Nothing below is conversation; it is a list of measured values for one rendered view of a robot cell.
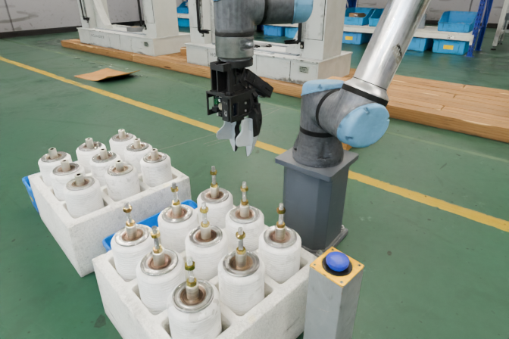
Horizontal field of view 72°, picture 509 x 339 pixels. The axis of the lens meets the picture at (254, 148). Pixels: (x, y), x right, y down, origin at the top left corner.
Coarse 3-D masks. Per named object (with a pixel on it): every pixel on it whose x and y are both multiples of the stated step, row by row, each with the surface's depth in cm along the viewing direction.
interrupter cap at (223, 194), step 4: (208, 188) 96; (220, 188) 96; (204, 192) 95; (208, 192) 95; (220, 192) 95; (224, 192) 95; (228, 192) 95; (204, 196) 93; (208, 196) 94; (220, 196) 94; (224, 196) 93; (228, 196) 93; (204, 200) 91; (208, 200) 91; (212, 200) 91; (216, 200) 91; (220, 200) 91; (224, 200) 91
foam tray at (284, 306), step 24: (96, 264) 81; (120, 288) 74; (264, 288) 77; (288, 288) 74; (120, 312) 76; (144, 312) 69; (264, 312) 69; (288, 312) 76; (144, 336) 67; (168, 336) 64; (240, 336) 65; (264, 336) 71; (288, 336) 79
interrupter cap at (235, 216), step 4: (236, 208) 88; (252, 208) 88; (256, 208) 88; (232, 212) 87; (236, 212) 87; (252, 212) 87; (256, 212) 87; (232, 216) 85; (236, 216) 85; (240, 216) 85; (248, 216) 85; (252, 216) 85; (256, 216) 85; (236, 220) 83; (240, 220) 84; (244, 220) 83; (248, 220) 84; (252, 220) 83; (256, 220) 84
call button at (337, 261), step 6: (330, 252) 63; (336, 252) 63; (330, 258) 61; (336, 258) 61; (342, 258) 61; (330, 264) 60; (336, 264) 60; (342, 264) 60; (348, 264) 60; (336, 270) 60; (342, 270) 60
